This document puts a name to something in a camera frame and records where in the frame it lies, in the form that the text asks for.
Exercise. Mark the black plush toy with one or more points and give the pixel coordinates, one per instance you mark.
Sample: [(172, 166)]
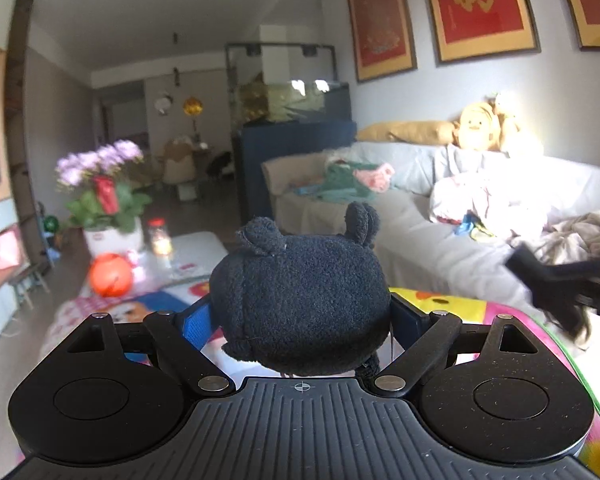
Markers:
[(305, 305)]

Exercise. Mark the white low table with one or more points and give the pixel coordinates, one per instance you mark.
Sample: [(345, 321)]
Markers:
[(193, 256)]

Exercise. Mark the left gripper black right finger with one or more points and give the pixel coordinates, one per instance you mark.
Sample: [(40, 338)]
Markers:
[(426, 339)]

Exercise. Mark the red lid plastic jar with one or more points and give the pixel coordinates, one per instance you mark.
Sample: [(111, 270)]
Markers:
[(160, 240)]

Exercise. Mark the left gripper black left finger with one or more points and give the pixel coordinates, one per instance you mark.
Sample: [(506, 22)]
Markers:
[(174, 335)]

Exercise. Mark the yellow duck plush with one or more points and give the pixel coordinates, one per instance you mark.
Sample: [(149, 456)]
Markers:
[(486, 126)]

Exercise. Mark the yellow pillow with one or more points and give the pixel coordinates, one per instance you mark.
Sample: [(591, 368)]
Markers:
[(427, 132)]

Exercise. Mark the small wooden stool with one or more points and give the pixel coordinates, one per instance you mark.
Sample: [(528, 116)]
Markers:
[(26, 280)]

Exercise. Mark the white floral cloth pile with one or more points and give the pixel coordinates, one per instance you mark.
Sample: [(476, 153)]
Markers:
[(506, 202)]

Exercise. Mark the red framed wall picture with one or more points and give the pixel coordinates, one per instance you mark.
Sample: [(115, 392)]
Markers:
[(382, 38)]

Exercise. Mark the pink orchid potted plant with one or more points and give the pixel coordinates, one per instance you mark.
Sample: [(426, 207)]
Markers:
[(105, 206)]

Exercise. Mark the green clothes pile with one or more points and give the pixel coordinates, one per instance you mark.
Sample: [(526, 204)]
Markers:
[(346, 182)]

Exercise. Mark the grey covered sofa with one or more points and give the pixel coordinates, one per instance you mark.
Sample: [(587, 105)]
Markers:
[(454, 259)]

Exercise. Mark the glass aquarium tank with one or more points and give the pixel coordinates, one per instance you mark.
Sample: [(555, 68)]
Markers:
[(271, 82)]

